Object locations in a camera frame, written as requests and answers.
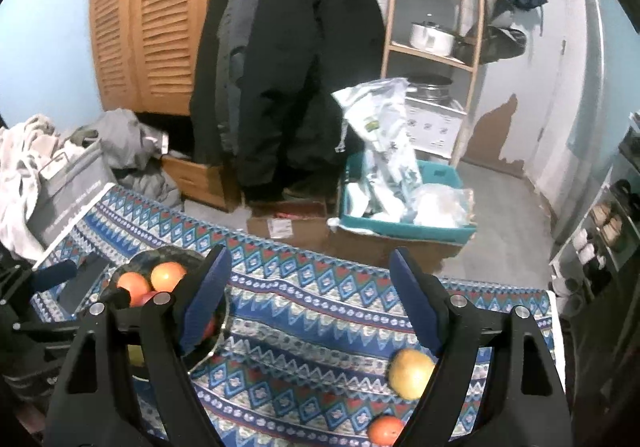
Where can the white printed plastic bag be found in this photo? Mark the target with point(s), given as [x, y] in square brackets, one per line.
[385, 137]

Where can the white door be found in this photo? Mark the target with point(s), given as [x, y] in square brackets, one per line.
[545, 77]

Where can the scalloped glass plate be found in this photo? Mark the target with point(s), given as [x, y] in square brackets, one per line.
[125, 264]

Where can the beige shoes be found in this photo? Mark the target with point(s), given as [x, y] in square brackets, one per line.
[610, 227]

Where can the black jacket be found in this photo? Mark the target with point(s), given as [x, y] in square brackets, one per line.
[290, 52]

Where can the large orange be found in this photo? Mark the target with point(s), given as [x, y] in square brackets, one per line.
[167, 277]

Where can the dark frying pan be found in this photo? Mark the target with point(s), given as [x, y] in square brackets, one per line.
[495, 44]

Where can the large cardboard box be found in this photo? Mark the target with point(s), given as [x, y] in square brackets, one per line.
[390, 249]

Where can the wooden louvered cabinet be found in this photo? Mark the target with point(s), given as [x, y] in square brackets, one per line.
[150, 27]

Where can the white shoes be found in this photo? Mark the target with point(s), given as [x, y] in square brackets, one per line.
[582, 244]

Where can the grey fabric bag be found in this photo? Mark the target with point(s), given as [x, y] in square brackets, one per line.
[70, 197]

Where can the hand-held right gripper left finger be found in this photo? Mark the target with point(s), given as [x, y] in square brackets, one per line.
[200, 312]

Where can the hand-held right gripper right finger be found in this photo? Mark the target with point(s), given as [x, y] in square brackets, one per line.
[420, 307]

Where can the grey garment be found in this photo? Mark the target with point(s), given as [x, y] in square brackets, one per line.
[130, 137]

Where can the teal plastic bin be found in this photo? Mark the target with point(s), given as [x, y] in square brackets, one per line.
[440, 174]

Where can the metal shoe rack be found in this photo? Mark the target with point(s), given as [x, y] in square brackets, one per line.
[595, 272]

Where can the blue patterned tablecloth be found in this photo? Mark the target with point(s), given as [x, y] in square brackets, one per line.
[310, 327]

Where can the wooden shelf rack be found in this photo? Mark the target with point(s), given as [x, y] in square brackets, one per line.
[475, 27]

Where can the cardboard box with label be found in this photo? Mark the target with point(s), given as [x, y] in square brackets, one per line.
[285, 227]

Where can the small orange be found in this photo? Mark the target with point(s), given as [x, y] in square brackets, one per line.
[132, 283]

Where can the large steel pot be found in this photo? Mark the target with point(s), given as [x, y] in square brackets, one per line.
[430, 89]

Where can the white drawer unit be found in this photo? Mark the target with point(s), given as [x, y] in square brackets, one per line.
[435, 127]

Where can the white crumpled cloth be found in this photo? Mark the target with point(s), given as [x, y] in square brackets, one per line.
[20, 167]

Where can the clear plastic bag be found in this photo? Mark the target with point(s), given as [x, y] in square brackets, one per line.
[440, 204]

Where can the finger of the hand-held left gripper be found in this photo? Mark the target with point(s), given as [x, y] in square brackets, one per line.
[55, 274]
[117, 298]

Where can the orange persimmon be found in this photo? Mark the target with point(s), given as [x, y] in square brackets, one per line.
[385, 429]

